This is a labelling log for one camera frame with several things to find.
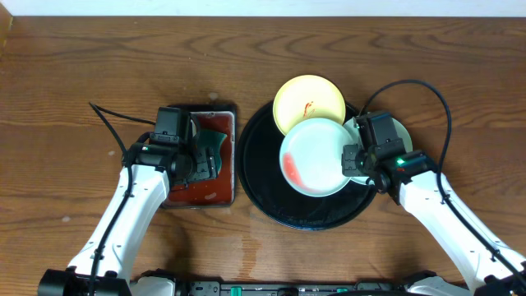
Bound black rectangular water tray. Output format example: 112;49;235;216
163;104;237;209

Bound light blue plate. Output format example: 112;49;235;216
279;118;353;197
343;118;413;185

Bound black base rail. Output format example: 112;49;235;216
135;271;469;296

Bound yellow plate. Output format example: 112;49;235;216
272;75;346;135

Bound green scrubbing sponge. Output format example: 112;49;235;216
196;128;227;173

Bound light blue plate upper right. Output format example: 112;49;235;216
343;118;413;185

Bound black round serving tray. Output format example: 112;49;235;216
235;102;376;230

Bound light blue plate front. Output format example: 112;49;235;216
279;118;353;197

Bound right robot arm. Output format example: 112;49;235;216
342;139;525;295

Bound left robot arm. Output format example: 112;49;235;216
37;141;220;295

